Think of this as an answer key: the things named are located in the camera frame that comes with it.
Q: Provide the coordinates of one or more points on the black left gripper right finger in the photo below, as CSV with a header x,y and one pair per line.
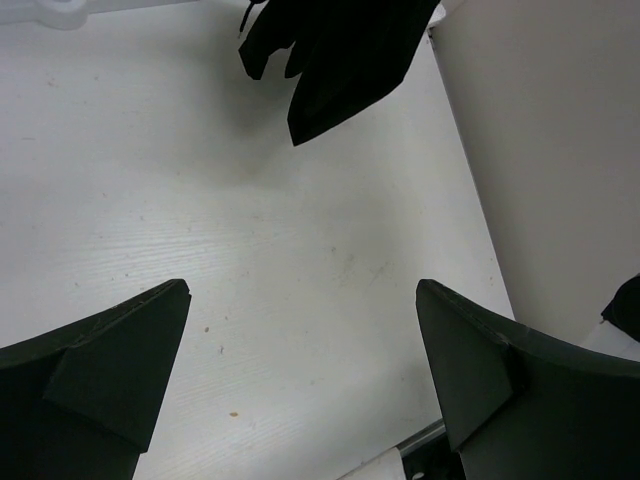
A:
x,y
520,404

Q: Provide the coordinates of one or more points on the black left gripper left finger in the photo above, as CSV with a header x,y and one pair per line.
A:
x,y
82,401

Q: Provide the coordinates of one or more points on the black trousers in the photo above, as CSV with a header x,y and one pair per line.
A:
x,y
345,54

